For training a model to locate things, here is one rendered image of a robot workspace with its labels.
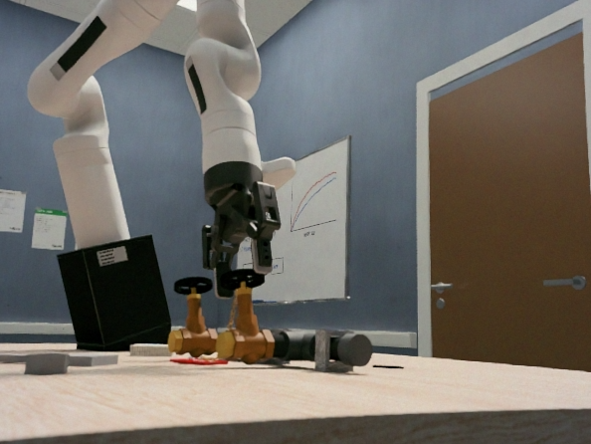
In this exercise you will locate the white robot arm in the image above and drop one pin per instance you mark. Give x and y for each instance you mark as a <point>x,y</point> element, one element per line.
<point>63,86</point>

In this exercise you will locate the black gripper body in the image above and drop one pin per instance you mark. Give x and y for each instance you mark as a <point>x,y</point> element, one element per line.
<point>230,183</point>

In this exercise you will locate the brass valve manifold with black handwheels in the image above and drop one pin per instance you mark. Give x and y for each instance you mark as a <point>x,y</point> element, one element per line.
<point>251,344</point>

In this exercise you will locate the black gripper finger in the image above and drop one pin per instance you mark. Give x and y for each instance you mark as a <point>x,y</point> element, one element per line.
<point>211,237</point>
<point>264,198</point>

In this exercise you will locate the red tag with gold chain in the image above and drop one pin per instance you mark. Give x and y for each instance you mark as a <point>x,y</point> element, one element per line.
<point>207,361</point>

